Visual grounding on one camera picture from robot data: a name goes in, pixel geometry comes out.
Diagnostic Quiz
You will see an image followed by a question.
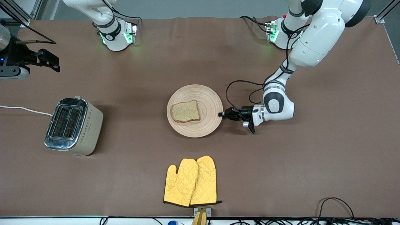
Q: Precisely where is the black cable bundle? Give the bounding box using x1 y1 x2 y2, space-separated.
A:
206 218 400 225

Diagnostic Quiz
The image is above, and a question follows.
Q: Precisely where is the white toaster power cable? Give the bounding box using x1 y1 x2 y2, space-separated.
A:
0 105 53 117

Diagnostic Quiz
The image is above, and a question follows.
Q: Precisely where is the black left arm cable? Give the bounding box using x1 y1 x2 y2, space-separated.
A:
226 80 267 110

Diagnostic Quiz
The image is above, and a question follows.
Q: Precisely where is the round wooden plate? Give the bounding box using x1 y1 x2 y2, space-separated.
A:
167 84 223 138

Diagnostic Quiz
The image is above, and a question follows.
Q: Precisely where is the toast slice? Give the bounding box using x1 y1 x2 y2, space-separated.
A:
171 100 200 123

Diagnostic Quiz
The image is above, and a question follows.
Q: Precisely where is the chrome and beige toaster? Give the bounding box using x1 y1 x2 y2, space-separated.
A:
44 95 104 156

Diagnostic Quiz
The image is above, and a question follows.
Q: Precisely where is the black looped cable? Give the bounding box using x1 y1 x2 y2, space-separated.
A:
317 197 355 219

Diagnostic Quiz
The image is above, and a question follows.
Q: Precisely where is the table cover cloth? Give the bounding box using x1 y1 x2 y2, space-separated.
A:
0 16 400 218

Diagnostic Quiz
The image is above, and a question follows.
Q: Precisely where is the aluminium frame profile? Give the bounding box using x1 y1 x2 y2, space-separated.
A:
373 0 400 24
0 0 50 28

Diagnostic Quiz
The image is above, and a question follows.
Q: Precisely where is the yellow quilted oven mitt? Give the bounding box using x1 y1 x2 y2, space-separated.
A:
164 158 199 207
190 155 222 206

